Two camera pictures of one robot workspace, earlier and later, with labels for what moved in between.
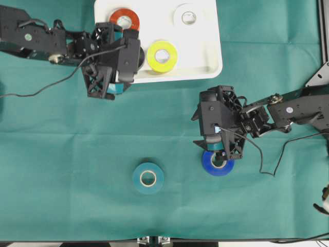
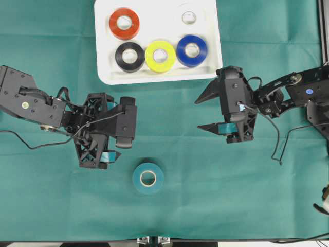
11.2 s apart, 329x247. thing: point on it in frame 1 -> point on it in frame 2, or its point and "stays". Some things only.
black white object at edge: x=324 y=209 stays
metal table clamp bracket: x=154 y=240 stays
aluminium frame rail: x=323 y=10 stays
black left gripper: x=96 y=52 -> x=90 y=126
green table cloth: x=74 y=168 stays
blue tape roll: x=206 y=162 -> x=188 y=61
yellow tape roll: x=162 y=67 stays
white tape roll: x=179 y=11 stays
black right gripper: x=253 y=118 -> x=237 y=103
